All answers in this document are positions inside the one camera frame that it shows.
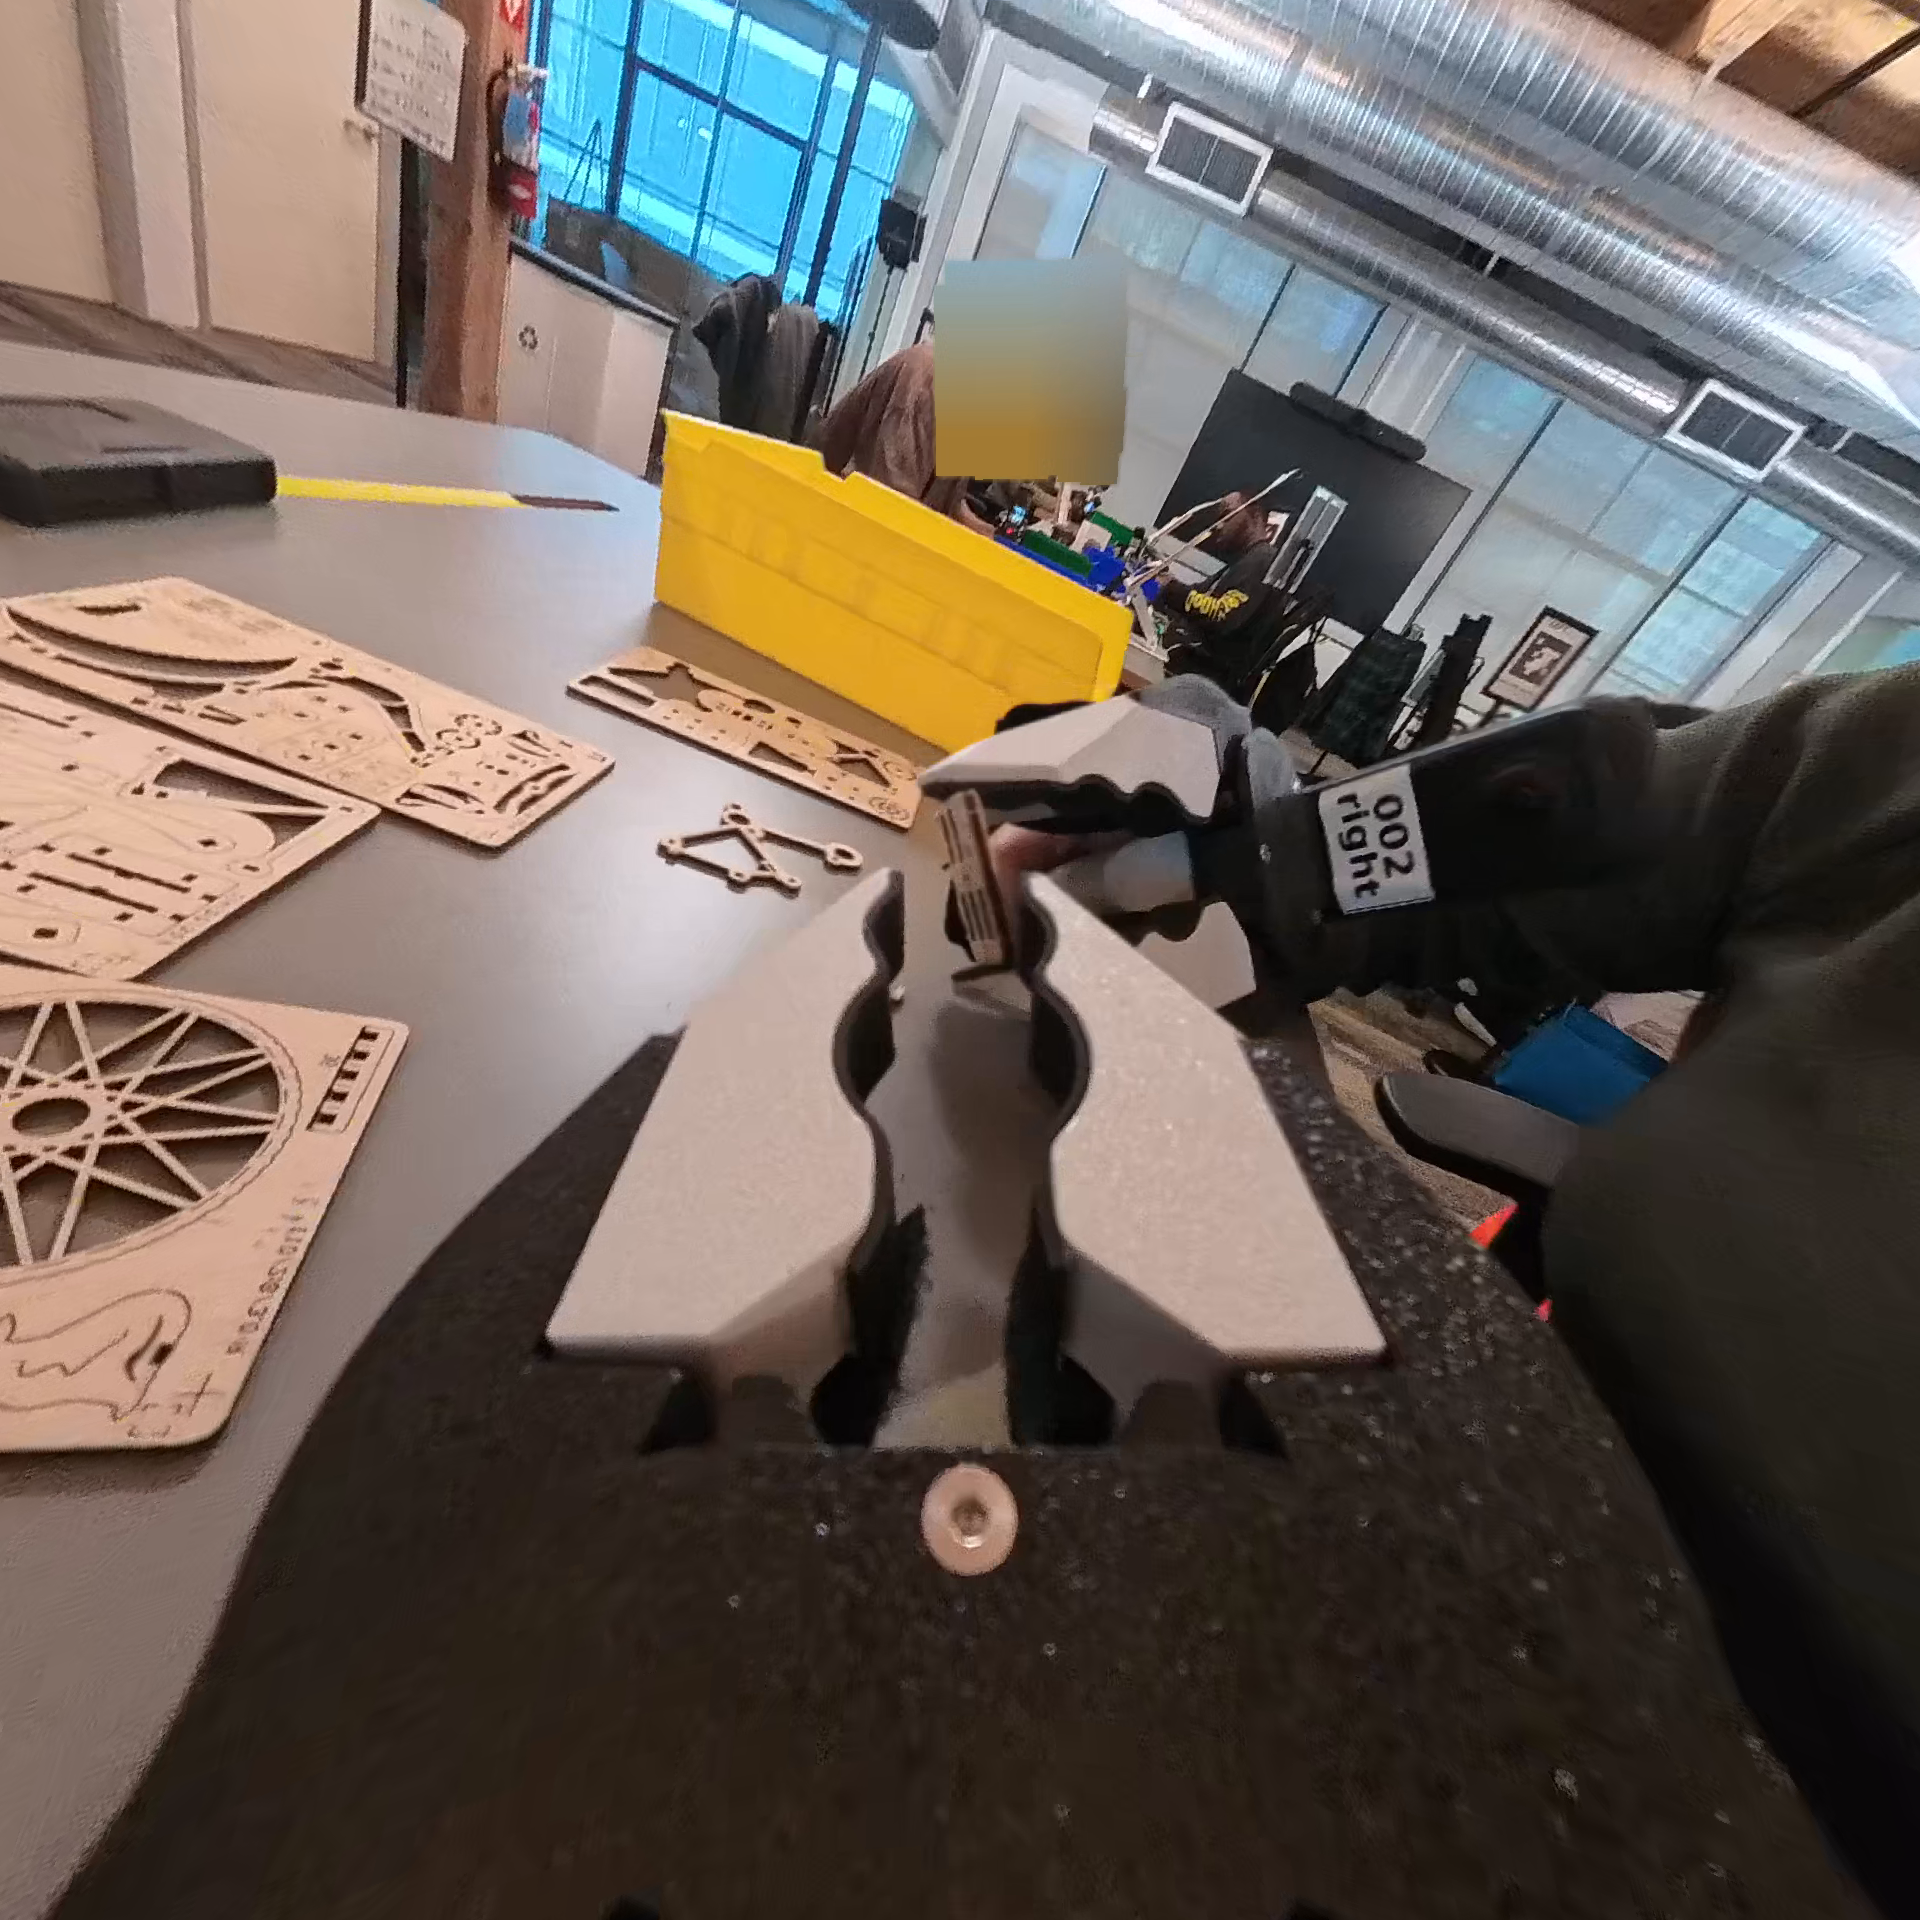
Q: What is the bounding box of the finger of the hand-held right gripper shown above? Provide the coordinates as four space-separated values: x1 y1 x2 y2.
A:
914 673 1301 842
1034 827 1264 1013

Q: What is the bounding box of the white vent grille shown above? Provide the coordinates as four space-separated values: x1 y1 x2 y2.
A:
1664 377 1809 482
1145 99 1277 217

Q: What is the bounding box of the black office chair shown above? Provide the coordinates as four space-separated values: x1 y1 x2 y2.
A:
1375 1069 1588 1292

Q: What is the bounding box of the framed picture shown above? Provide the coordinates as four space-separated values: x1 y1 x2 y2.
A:
1484 606 1601 716

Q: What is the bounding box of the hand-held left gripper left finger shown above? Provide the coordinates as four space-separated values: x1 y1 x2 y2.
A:
545 867 932 1447

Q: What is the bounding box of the star-cutout wooden parts sheet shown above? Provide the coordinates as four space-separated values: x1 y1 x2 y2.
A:
565 643 927 830

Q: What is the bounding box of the yellow tape strip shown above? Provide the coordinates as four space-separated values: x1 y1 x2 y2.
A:
275 473 531 510

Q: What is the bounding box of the small slotted wooden part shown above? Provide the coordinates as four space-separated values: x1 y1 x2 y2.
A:
938 787 1021 979

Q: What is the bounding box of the dark jacket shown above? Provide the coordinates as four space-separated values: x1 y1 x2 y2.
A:
694 273 835 442

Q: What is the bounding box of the large silver ceiling duct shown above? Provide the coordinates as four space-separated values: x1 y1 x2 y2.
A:
982 0 1920 363

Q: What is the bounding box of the narrow silver ceiling duct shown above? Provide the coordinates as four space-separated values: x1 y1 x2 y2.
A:
1091 86 1920 560

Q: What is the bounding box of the white paper notice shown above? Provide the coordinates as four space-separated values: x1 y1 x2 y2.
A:
355 0 471 163

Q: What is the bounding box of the wheel-pattern wooden parts sheet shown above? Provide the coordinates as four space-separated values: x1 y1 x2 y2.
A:
0 972 411 1455

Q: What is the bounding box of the person's torso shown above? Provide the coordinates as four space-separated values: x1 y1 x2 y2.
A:
1544 959 1920 1920

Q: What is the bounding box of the slotted wooden parts sheet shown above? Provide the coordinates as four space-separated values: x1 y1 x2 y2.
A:
0 680 379 979

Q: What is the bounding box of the yellow plastic bin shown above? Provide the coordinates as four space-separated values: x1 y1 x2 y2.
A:
654 409 1137 755

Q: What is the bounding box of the black case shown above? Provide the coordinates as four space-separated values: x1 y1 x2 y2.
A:
0 396 281 532

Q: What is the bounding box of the arc-pattern wooden parts sheet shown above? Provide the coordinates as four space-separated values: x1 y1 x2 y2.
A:
0 576 617 852

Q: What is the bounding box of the plaid cloth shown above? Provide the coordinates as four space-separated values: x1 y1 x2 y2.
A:
1318 625 1422 772

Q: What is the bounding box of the black flat screen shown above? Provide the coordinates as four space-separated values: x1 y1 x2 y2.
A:
1198 367 1474 640

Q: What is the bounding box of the person's right hand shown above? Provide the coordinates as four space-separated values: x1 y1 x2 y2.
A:
988 819 1098 892

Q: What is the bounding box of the red fire extinguisher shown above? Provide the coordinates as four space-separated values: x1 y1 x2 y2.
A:
492 56 552 223

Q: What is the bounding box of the triangular wooden frame part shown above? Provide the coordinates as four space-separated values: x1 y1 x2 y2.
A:
658 803 865 900

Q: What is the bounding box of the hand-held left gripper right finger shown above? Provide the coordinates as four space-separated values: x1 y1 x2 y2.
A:
1009 875 1389 1447

